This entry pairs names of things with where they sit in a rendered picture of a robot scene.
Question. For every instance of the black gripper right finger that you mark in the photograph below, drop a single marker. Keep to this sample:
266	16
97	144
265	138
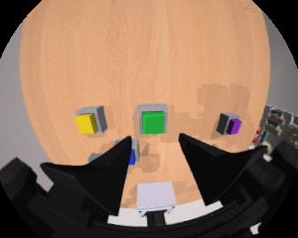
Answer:
213	169

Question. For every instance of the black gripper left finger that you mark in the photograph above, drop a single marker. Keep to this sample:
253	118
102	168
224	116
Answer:
103	179

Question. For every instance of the blue button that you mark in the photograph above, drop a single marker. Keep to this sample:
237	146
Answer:
135	153

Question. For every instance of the yellow button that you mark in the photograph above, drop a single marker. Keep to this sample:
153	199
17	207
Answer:
91	120

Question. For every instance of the purple button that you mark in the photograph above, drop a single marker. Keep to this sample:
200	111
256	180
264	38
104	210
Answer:
229	124

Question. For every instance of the red button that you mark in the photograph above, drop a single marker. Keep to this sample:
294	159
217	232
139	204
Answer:
93	156

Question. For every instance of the green button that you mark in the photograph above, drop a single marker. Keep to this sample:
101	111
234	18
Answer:
152	118

